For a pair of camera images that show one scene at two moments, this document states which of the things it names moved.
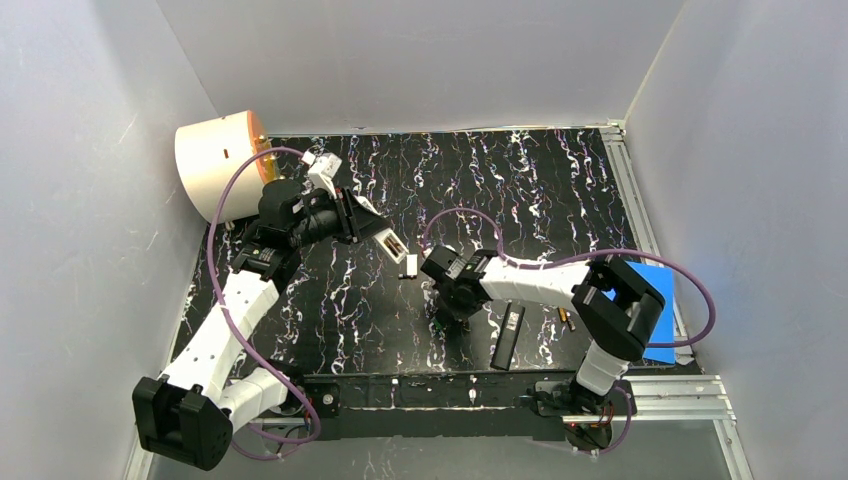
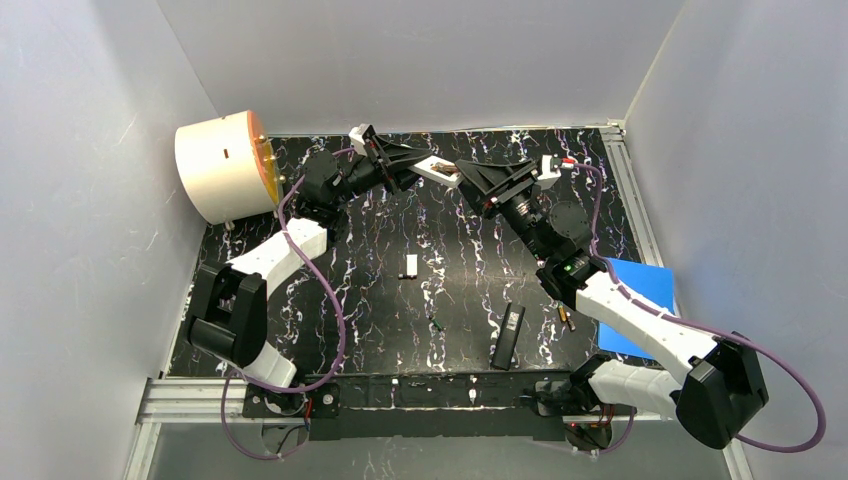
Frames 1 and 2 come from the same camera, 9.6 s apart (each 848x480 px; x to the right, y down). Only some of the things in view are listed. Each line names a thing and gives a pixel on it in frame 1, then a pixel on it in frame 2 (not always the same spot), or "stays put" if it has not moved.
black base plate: [435, 406] stays put
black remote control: [508, 336] stays put
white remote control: [391, 244] → [439, 169]
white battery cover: [412, 264] stays put
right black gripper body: [448, 304] → [515, 182]
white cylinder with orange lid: [209, 151] stays put
